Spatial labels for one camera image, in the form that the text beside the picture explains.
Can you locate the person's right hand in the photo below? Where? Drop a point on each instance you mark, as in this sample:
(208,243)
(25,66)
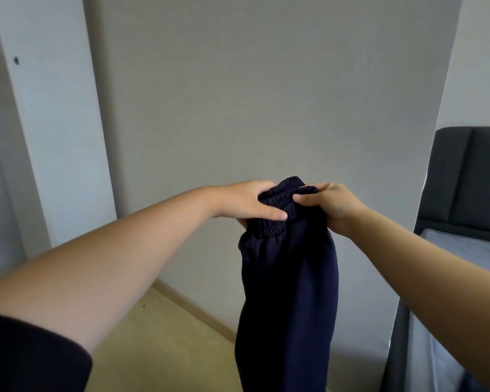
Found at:
(336,206)

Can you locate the person's left hand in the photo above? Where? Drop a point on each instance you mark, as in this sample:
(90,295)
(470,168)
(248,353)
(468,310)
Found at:
(247,200)

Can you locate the navy white-striped track trousers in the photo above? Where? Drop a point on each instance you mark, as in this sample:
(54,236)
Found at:
(286,322)

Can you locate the grey quilted bed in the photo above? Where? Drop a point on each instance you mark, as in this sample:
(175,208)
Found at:
(465,257)

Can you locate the white wardrobe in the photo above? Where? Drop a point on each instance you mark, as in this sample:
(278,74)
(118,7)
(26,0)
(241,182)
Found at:
(57,143)

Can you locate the person's right forearm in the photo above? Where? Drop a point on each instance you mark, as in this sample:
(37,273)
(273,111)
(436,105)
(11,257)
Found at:
(433,290)

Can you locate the person's left forearm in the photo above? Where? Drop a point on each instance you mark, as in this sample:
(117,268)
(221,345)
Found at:
(106,265)

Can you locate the dark grey upholstered headboard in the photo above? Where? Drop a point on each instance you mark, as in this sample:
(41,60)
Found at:
(465,179)

